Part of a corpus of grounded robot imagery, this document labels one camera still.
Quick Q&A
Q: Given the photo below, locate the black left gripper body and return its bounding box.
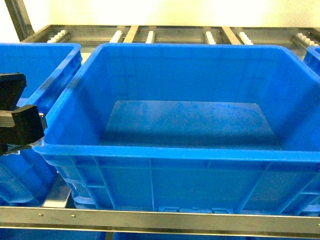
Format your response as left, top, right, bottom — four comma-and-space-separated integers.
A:
0, 72, 48, 155

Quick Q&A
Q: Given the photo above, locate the red mushroom push button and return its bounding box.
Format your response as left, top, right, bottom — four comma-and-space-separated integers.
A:
4, 138, 44, 156

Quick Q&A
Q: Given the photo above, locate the blue plastic crate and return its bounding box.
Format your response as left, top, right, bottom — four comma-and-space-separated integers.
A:
303, 46, 320, 76
0, 43, 82, 207
32, 42, 320, 216

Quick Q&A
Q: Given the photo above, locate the steel roller shelf rack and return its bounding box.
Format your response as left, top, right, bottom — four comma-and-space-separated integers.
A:
0, 0, 320, 240

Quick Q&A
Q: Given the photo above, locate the lower left blue crate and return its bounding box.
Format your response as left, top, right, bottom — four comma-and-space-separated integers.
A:
0, 228, 106, 240

